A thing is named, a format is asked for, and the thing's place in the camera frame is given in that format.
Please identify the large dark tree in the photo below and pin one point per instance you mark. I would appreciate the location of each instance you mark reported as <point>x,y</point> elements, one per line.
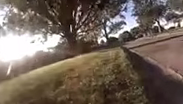
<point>68,30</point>

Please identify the slender tree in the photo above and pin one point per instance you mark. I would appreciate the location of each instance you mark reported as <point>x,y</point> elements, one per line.
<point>105,31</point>

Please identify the grey asphalt road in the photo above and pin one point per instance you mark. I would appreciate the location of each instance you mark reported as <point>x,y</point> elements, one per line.
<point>181,57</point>

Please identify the low dark hedge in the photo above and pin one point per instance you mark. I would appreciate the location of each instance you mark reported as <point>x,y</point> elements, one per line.
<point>30,63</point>

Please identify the green grass verge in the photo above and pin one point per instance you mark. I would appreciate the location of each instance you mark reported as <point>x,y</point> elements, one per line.
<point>83,85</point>

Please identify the grey concrete kerb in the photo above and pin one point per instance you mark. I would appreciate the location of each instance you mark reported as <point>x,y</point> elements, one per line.
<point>156,77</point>

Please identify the tree with leaning trunk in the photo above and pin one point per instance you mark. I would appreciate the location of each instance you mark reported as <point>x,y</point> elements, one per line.
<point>153,10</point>

